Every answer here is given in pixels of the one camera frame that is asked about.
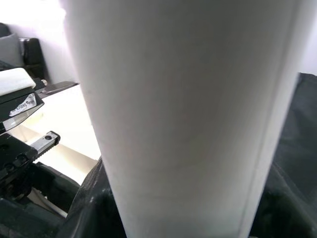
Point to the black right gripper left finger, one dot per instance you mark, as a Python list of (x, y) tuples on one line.
[(99, 203)]

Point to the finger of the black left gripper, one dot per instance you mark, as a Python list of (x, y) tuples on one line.
[(24, 220), (49, 174)]

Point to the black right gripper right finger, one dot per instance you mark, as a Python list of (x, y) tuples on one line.
[(289, 210)]

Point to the white plastic table top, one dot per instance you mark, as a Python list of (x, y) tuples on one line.
[(62, 111)]

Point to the white plastic table leg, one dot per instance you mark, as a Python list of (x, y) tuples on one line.
[(185, 111)]

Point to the black leather sofa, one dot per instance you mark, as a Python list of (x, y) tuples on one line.
[(33, 57)]

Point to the grey cushion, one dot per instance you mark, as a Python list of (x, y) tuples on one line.
[(11, 49)]

